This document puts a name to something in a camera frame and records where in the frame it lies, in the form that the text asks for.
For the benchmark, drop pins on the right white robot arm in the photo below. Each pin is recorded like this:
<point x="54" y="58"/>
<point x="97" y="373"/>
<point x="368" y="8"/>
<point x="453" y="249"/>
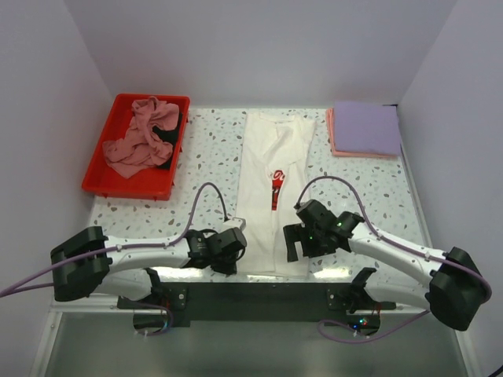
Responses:
<point x="447" y="284"/>

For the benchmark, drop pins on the red plastic bin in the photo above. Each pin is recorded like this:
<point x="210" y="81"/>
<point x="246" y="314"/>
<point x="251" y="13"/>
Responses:
<point x="152" y="183"/>

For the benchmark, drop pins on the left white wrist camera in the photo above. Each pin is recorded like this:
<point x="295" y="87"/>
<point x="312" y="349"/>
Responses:
<point x="233" y="222"/>

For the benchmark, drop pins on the white t-shirt red print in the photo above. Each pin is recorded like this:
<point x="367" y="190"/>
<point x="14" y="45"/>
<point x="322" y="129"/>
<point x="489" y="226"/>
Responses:
<point x="273" y="172"/>

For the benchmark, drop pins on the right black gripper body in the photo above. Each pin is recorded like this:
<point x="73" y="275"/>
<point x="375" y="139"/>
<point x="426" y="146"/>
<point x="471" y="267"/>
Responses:
<point x="314" y="245"/>

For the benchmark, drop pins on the aluminium extrusion rail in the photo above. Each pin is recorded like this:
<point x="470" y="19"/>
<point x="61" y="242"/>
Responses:
<point x="99" y="301"/>

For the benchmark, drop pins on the pink crumpled t-shirt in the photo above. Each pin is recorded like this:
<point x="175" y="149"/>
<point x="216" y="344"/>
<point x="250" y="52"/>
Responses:
<point x="140" y="148"/>

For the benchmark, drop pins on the folded purple t-shirt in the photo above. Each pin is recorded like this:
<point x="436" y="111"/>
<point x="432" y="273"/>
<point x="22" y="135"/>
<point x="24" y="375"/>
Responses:
<point x="360" y="127"/>

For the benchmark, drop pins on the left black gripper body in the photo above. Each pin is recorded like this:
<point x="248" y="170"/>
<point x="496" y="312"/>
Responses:
<point x="225" y="265"/>

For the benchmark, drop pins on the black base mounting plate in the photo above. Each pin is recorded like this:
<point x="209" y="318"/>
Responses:
<point x="264" y="302"/>

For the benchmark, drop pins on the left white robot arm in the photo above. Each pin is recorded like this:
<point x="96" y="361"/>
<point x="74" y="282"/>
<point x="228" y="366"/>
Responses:
<point x="91" y="262"/>

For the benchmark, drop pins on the black garment in bin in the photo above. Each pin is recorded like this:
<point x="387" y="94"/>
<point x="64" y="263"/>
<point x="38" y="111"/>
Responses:
<point x="171" y="137"/>

